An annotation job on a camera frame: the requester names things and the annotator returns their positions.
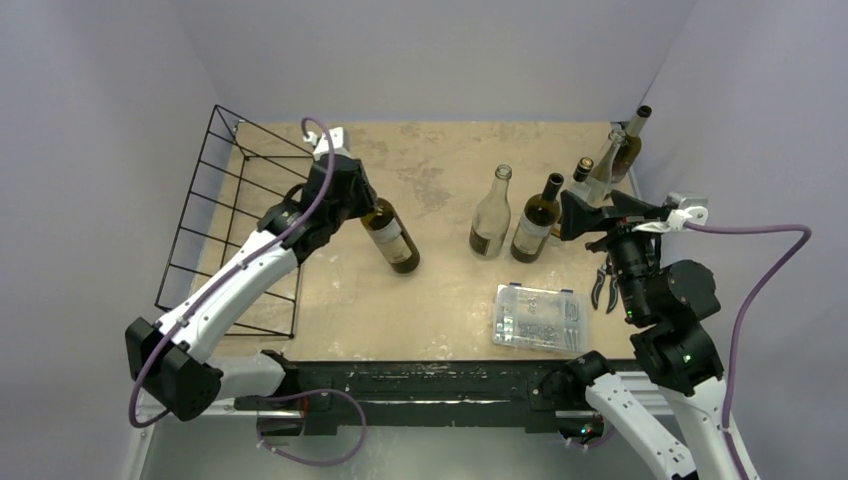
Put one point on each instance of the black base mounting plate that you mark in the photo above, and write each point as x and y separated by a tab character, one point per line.
424	394

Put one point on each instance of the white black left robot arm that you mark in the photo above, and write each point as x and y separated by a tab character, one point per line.
171	358

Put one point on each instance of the black wire wine rack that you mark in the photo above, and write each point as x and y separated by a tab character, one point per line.
242	169

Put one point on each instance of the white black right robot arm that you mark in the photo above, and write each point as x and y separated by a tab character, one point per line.
667	304

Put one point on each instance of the dark open-neck wine bottle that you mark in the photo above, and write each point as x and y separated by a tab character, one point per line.
540	214

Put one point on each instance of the clear square bottle gold cap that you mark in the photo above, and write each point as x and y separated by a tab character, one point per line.
577	183

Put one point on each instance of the clear glass black-label bottle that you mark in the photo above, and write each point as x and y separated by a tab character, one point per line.
492	216

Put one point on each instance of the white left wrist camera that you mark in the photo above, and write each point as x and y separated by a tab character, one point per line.
337	139

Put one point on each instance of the clear plastic screw box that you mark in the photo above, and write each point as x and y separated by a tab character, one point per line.
540	319

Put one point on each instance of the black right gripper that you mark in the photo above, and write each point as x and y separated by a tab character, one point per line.
611	220

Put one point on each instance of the dark green labelled wine bottle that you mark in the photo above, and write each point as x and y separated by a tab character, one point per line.
392	239

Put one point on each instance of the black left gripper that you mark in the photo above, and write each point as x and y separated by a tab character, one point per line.
366	195

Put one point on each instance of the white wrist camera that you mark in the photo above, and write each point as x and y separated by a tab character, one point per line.
337	139
673	215

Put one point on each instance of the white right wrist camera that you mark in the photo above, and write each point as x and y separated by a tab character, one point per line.
673	215

